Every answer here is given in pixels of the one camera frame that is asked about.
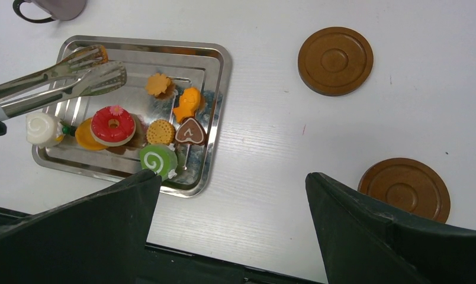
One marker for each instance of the brown wooden coaster near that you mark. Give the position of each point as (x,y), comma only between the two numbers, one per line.
(409,185)

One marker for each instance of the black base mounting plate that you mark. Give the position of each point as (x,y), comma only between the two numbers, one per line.
(165,265)

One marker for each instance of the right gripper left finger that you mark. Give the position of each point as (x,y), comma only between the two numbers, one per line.
(95,239)

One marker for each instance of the grey purple mug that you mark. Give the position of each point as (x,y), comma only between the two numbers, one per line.
(59,10)

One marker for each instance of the orange fish cake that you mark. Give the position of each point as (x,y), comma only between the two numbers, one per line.
(188,104)

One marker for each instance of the round tan biscuit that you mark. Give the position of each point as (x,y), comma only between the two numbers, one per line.
(160,132)

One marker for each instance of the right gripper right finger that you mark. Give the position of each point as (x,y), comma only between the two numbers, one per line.
(364,240)

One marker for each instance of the orange flower cookie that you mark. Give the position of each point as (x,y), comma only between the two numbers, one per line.
(157,84)

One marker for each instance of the orange round cake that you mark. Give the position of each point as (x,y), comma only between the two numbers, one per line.
(85,139)

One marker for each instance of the brown wooden coaster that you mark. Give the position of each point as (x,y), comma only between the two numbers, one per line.
(409,185)
(335,61)

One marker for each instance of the metal serving tongs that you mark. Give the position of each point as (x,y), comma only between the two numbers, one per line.
(85,72)

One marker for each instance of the brown heart cookie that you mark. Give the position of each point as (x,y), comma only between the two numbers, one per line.
(190,132)

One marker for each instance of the red frosted donut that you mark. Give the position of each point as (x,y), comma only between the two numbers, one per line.
(113,126)

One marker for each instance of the green swiss roll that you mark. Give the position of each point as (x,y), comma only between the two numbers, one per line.
(161,159)

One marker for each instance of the white swiss roll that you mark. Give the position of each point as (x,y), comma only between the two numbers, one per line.
(43,130)

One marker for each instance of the brown wooden coaster far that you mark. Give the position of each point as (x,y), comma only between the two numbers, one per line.
(335,61)

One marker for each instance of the stainless steel tray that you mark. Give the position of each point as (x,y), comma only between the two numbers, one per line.
(206,67)

